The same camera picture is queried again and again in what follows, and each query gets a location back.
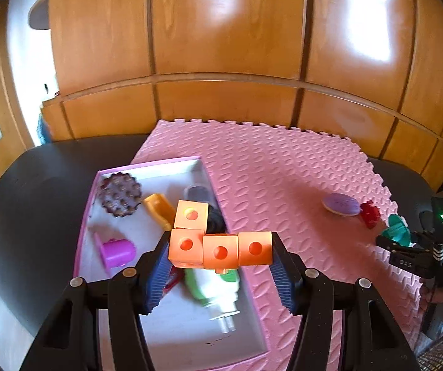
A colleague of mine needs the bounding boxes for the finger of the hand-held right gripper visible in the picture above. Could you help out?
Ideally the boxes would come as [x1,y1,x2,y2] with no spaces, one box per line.
[376,235,418,255]

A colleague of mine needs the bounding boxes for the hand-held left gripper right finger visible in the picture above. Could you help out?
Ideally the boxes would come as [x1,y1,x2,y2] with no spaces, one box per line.
[270,232,411,371]

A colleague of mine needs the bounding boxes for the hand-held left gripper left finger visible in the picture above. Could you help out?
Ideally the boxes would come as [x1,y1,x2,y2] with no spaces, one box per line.
[32,231,173,371]

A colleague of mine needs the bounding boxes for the teal plastic toy piece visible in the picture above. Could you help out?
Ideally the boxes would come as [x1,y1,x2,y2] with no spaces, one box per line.
[384,214,415,246]

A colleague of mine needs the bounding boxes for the red metallic cylinder tube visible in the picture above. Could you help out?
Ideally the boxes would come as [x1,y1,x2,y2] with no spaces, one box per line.
[163,271,185,290]

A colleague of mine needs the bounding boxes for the purple plastic cup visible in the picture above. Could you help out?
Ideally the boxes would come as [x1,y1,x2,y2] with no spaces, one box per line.
[95,232,136,269]

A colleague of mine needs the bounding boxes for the orange linked cube blocks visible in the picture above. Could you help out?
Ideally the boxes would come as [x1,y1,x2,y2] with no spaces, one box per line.
[168,200,274,270]

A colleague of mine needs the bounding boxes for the orange cylinder toy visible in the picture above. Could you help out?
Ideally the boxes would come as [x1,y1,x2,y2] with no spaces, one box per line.
[143,193,177,232]

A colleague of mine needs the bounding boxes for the brown gear-shaped peg board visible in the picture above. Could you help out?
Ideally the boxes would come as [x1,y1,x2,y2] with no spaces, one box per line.
[98,173,143,218]

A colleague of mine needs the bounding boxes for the cluster of translucent pegs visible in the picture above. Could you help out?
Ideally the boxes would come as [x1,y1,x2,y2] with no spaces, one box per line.
[103,176,139,213]

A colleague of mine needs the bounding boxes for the pink box white inside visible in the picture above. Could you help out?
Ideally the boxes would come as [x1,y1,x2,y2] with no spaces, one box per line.
[74,156,269,371]

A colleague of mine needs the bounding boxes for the red toy block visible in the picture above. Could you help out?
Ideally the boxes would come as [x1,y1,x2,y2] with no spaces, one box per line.
[360,200,380,228]

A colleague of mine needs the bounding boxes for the white bottle green label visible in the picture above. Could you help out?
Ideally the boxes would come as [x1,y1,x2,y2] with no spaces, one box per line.
[185,268,241,333]

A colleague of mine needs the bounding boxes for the lavender oval toy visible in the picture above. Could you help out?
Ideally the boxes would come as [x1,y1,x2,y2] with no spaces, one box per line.
[321,193,361,217]

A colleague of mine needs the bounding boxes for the black capped bottle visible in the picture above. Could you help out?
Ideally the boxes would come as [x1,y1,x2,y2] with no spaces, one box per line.
[184,183,228,236]

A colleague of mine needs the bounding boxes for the pink foam puzzle mat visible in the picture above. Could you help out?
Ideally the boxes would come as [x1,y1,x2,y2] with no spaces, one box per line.
[130,119,427,371]

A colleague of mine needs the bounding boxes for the grey checked cloth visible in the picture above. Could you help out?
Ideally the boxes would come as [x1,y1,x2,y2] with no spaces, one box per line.
[415,340,443,371]

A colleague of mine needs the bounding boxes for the wooden panelled cabinet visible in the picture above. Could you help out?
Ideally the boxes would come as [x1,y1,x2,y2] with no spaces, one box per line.
[0,0,443,186]

